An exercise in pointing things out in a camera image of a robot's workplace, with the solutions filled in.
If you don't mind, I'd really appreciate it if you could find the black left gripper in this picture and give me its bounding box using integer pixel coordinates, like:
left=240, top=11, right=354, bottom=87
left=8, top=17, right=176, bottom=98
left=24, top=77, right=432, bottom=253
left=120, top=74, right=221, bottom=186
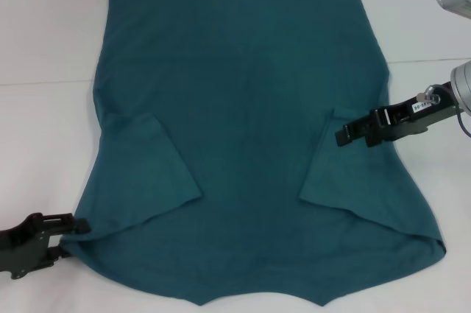
left=0, top=212, right=92, bottom=280

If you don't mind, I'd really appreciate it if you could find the grey right gripper cable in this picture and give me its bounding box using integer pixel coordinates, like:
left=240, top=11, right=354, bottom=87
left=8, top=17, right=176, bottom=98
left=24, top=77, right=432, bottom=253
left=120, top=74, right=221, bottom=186
left=414, top=85, right=471, bottom=136

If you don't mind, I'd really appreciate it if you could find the teal blue t-shirt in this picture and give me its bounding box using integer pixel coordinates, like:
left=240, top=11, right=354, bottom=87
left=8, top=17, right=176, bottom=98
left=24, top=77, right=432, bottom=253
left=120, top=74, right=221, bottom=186
left=58, top=0, right=449, bottom=296

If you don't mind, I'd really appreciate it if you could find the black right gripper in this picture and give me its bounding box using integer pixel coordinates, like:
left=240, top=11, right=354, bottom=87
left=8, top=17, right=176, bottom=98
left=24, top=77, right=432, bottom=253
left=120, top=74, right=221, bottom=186
left=334, top=81, right=461, bottom=149

